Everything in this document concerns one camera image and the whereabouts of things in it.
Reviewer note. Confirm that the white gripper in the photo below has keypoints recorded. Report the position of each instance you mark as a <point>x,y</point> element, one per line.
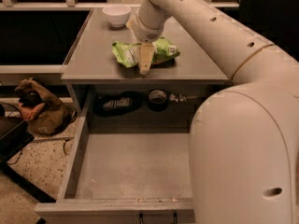
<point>146,33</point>

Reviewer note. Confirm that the green rice chip bag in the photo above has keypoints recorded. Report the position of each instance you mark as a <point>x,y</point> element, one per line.
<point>128,55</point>

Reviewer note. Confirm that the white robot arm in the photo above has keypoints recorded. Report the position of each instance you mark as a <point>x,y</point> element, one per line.
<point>244,140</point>

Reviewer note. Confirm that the grey cabinet with top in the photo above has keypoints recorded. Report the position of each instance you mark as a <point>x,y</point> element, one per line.
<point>93,67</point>

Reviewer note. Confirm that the open grey top drawer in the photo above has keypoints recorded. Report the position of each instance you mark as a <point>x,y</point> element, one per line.
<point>122,166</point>

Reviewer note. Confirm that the brown cloth bag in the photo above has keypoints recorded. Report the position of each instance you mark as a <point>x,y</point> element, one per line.
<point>48,118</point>

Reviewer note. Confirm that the white ceramic bowl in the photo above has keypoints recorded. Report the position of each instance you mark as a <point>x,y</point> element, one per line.
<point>117,15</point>

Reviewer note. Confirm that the black tape roll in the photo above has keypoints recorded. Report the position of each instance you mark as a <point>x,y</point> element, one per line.
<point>157,100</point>

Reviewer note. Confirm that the black pouch with label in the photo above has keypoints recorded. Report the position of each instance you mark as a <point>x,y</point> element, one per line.
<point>117,105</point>

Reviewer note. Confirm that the black stand left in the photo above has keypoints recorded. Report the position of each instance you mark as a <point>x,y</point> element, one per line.
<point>13,138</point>

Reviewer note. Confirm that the black drawer handle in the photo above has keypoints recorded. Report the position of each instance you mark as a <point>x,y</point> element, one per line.
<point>145,219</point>

